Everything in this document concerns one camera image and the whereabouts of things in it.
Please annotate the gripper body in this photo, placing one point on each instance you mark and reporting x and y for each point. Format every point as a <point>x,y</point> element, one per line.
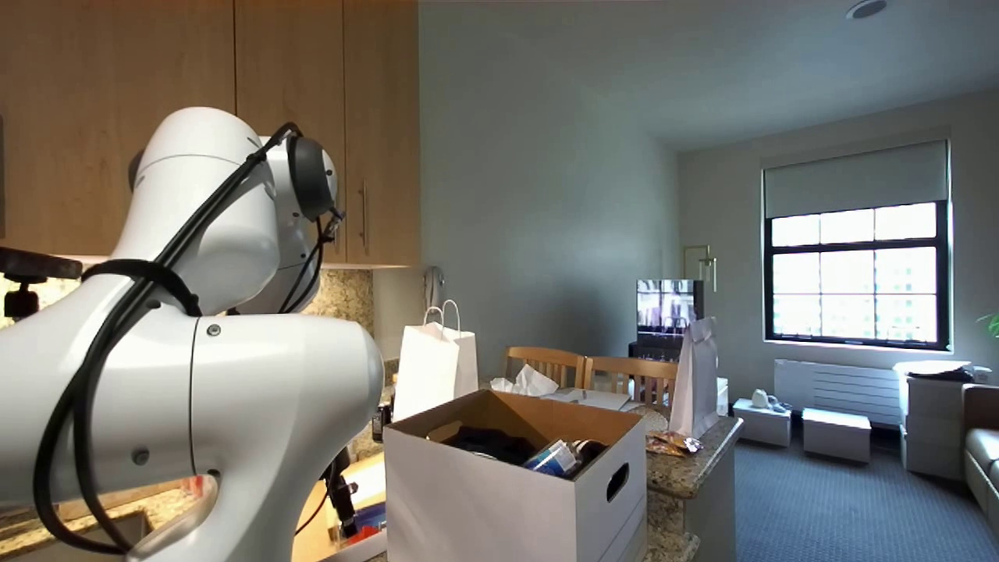
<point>340,485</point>

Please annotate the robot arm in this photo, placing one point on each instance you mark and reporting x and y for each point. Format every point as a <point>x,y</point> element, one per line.
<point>257,406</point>

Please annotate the white cardboard storage box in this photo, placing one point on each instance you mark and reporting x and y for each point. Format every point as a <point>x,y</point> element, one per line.
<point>476,507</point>

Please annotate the small dark bottle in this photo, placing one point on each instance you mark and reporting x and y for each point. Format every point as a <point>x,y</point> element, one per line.
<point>380,423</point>

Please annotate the black cloth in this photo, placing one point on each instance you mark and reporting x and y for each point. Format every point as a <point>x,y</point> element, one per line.
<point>492,445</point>

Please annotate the blue-labelled plastic bottle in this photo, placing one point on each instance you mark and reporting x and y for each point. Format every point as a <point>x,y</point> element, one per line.
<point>552,459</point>

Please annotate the crumpled white tissue paper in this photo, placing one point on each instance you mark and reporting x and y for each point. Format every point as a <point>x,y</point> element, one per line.
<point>531,382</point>

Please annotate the dark plastic bottle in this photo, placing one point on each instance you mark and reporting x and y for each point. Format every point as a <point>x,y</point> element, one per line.
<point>590,451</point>

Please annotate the white paper sheets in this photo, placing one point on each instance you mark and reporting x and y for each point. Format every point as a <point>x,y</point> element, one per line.
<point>593,400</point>

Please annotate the orange snack packet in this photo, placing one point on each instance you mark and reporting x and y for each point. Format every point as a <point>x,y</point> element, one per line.
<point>671,444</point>

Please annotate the dark television stand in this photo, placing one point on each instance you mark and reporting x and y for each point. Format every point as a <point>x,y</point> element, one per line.
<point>654,351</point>

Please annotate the white folded-top paper bag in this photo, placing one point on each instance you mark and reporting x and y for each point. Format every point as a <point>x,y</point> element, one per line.
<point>695,382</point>

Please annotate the television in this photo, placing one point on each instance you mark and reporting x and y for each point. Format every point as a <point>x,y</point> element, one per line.
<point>666,308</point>

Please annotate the white cube ottoman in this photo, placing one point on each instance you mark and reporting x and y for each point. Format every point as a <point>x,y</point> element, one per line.
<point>763,425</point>
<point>837,435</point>

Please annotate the wide wooden cabinet door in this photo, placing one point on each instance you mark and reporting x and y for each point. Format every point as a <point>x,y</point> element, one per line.
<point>101,70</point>

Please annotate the white radiator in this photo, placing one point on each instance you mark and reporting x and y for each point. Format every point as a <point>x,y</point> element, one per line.
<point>839,390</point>

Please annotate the window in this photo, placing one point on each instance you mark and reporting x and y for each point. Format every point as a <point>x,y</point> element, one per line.
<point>858,273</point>

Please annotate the white dresser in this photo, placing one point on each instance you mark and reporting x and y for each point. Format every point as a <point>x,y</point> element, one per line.
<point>933,421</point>

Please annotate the grey roller blind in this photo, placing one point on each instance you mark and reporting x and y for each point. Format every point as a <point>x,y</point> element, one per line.
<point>855,179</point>

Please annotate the brown sofa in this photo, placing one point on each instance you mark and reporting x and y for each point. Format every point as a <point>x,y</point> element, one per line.
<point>982,460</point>

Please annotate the green plant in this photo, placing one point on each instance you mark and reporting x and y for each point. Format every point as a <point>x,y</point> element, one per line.
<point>993,324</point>

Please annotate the round ceiling speaker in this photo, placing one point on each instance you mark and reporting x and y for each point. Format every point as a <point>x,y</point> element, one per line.
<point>866,8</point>

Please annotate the camera on mount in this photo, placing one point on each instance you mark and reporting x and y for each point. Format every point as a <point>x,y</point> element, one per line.
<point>31,269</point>

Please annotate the brass wall lamp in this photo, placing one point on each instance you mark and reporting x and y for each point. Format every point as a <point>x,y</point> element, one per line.
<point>705,264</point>

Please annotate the wooden wall cabinet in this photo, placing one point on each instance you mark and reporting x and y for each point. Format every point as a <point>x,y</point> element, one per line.
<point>195,62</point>

